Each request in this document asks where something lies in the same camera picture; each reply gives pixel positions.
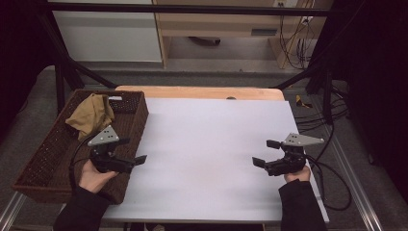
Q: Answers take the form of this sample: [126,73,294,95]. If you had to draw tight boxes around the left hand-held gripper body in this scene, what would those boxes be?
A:
[87,124,137,174]

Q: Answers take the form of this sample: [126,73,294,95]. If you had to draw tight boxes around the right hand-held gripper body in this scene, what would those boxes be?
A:
[265,132,325,177]

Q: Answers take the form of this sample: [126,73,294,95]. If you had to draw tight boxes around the tan cloth garment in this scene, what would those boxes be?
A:
[64,92,115,142]

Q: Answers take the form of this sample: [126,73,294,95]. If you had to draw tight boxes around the brown wicker basket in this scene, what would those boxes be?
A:
[12,89,150,206]

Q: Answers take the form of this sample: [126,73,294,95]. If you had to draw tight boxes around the person's right hand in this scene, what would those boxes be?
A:
[283,165,312,184]

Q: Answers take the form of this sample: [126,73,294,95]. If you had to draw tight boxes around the person's left hand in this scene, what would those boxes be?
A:
[78,159,119,194]

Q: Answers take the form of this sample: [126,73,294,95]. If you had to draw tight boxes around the yellow and black floor object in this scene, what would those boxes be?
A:
[294,94,314,110]

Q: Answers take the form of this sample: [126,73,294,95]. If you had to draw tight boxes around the white board table cover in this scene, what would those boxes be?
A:
[102,97,331,224]

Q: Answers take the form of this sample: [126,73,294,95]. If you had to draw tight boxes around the wooden table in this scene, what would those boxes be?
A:
[115,85,286,102]

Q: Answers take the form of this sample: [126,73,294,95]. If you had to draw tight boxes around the white cabinet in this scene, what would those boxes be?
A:
[52,0,163,64]

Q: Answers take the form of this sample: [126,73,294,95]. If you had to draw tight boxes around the light wooden desk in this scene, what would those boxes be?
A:
[151,0,335,70]

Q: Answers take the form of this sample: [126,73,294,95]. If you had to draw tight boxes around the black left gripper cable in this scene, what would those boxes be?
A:
[68,134,98,193]

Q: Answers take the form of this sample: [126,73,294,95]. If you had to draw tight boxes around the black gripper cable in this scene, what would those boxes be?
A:
[68,134,98,193]
[304,154,353,212]

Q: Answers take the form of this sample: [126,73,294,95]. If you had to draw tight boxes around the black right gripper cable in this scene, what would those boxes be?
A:
[304,154,353,212]

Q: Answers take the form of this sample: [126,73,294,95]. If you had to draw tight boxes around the black floor cables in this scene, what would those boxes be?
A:
[293,86,351,133]

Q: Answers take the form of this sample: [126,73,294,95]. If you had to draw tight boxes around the aluminium rail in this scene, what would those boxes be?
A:
[0,192,27,231]
[307,95,384,231]

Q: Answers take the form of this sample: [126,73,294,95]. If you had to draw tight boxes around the hanging cable bundle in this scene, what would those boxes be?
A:
[278,0,318,70]

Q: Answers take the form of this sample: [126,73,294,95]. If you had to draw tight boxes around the black metal frame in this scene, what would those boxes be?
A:
[34,0,342,127]

